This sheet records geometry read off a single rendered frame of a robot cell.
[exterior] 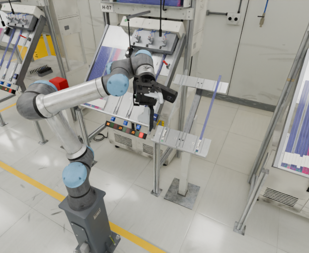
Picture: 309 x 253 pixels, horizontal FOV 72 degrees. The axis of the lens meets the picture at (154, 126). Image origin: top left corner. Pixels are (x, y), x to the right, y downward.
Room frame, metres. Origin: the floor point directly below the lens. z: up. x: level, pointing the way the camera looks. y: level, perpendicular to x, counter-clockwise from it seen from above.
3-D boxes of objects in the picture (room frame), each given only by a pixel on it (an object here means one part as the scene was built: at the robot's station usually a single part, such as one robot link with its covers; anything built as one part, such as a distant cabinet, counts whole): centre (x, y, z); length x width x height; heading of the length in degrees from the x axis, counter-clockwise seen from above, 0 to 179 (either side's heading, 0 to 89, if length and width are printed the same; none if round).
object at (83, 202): (0.73, 0.40, 0.60); 0.15 x 0.15 x 0.10
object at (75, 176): (0.74, 0.40, 0.72); 0.13 x 0.12 x 0.14; 3
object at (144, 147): (1.90, 0.02, 0.31); 0.70 x 0.65 x 0.62; 62
